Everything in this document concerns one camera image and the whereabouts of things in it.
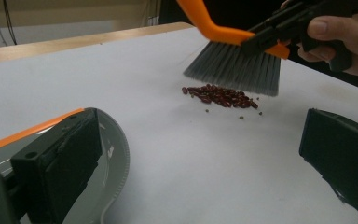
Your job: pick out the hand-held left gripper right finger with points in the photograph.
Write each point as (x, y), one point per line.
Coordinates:
(345, 155)

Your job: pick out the grey dustpan with orange lip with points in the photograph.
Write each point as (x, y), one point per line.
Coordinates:
(115, 149)

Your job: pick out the white board sheet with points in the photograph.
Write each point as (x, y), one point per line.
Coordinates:
(183, 149)

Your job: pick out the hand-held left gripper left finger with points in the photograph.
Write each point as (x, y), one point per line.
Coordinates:
(65, 155)

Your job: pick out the wooden table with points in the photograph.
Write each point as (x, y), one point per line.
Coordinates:
(59, 45)

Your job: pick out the orange hand brush grey bristles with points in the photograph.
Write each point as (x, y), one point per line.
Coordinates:
(230, 65)

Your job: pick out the pile of red beans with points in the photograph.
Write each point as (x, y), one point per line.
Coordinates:
(223, 96)

